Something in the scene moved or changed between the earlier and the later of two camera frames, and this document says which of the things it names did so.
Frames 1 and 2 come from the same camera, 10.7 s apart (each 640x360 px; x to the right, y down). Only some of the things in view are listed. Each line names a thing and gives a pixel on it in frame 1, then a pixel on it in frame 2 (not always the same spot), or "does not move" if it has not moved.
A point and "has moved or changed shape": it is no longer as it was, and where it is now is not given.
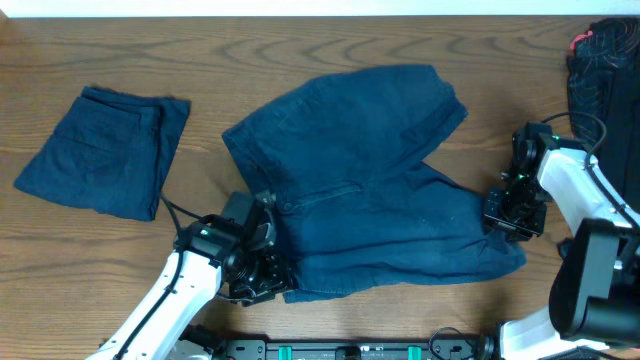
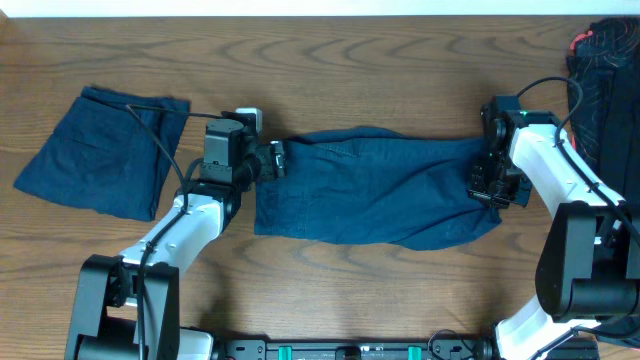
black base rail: x=349 y=350 does not move
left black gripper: x=282 y=278 → x=267 y=156
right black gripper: x=520 y=232 → x=476 y=189
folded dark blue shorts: x=109 y=152 does not move
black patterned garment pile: x=604 y=94 does not move
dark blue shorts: x=342 y=161 has moved or changed shape
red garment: x=582 y=36 does not move
